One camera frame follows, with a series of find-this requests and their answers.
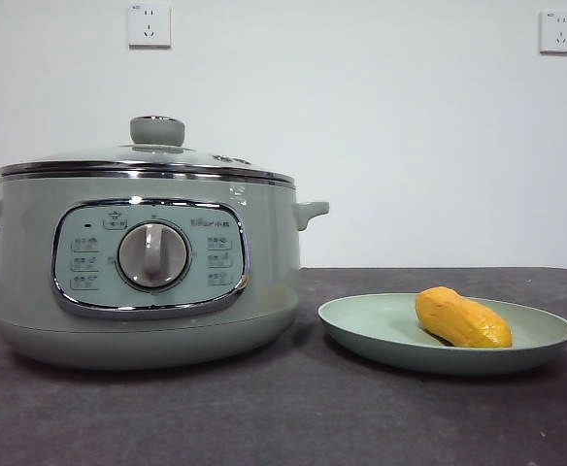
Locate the glass lid with green knob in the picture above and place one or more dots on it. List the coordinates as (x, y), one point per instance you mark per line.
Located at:
(157, 131)

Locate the white wall socket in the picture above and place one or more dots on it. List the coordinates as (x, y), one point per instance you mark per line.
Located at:
(150, 26)
(559, 33)

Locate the pale green electric steamer pot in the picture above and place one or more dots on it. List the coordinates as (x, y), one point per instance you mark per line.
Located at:
(274, 242)

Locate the pale green round plate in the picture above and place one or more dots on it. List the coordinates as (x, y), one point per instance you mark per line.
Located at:
(361, 320)

